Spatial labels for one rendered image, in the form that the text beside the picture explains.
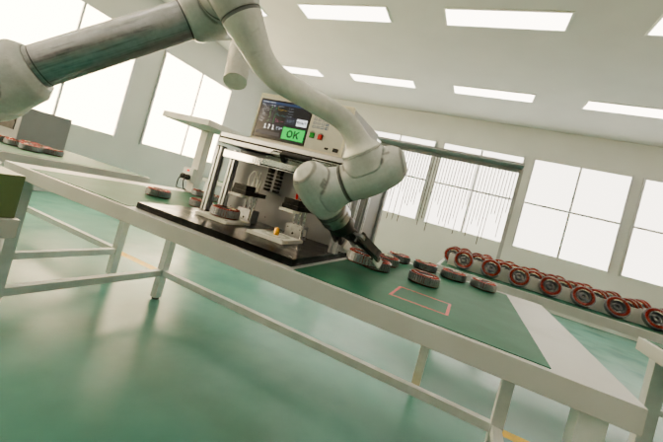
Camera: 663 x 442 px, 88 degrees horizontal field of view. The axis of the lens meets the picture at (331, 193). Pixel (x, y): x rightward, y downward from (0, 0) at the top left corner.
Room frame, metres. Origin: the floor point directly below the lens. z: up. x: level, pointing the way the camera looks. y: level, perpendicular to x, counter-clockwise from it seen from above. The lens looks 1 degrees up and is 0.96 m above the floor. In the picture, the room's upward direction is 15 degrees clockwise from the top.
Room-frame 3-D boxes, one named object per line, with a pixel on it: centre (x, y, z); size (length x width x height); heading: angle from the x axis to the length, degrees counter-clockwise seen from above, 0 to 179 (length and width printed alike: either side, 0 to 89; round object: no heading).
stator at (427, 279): (1.26, -0.41, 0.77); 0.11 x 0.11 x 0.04
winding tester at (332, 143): (1.58, 0.13, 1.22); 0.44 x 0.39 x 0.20; 67
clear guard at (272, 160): (1.21, 0.08, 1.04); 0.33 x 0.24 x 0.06; 157
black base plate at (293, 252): (1.30, 0.26, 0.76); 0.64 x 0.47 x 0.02; 67
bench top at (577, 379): (1.51, 0.17, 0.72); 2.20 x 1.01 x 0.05; 67
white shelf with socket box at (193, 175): (2.17, 0.87, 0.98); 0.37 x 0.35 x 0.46; 67
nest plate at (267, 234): (1.24, 0.15, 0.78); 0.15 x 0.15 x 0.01; 67
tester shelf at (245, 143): (1.58, 0.14, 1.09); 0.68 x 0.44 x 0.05; 67
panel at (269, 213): (1.52, 0.17, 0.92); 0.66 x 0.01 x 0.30; 67
